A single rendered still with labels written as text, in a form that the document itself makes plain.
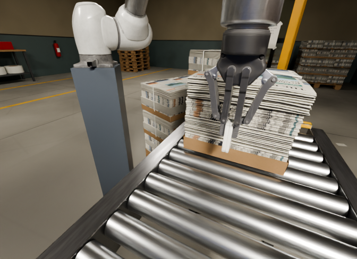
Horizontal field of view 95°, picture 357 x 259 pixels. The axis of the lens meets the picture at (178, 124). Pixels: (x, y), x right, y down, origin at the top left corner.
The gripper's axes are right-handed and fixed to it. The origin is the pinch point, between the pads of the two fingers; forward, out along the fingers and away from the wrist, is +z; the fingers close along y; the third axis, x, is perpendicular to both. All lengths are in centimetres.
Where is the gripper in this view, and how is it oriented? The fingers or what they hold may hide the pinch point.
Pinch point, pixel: (228, 135)
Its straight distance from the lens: 37.7
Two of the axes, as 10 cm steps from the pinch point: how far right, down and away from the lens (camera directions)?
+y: -9.0, -2.0, 3.8
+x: -4.3, 3.9, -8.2
